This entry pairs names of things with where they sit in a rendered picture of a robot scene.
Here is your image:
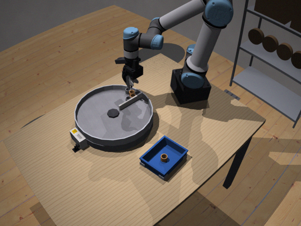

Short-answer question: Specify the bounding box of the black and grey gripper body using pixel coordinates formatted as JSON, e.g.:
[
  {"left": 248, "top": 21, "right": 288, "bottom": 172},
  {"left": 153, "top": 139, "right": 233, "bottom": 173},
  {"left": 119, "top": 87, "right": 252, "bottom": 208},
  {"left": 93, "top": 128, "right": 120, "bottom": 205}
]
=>
[{"left": 123, "top": 57, "right": 143, "bottom": 80}]

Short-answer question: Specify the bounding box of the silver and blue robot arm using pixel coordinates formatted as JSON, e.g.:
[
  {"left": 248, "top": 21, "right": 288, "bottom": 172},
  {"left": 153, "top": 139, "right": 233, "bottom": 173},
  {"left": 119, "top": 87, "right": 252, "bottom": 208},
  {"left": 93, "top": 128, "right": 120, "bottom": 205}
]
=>
[{"left": 115, "top": 0, "right": 233, "bottom": 89}]

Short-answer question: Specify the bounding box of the blue open-top crate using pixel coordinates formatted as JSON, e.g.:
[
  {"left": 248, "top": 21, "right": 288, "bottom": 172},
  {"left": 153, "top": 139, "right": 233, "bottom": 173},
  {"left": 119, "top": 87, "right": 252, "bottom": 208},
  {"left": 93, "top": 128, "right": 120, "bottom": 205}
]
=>
[{"left": 139, "top": 135, "right": 187, "bottom": 180}]

